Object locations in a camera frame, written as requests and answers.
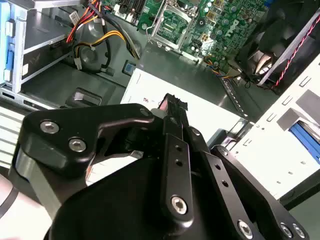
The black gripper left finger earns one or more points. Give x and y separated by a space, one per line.
82 117

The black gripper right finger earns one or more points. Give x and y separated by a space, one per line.
220 172

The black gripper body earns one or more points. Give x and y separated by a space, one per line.
112 212

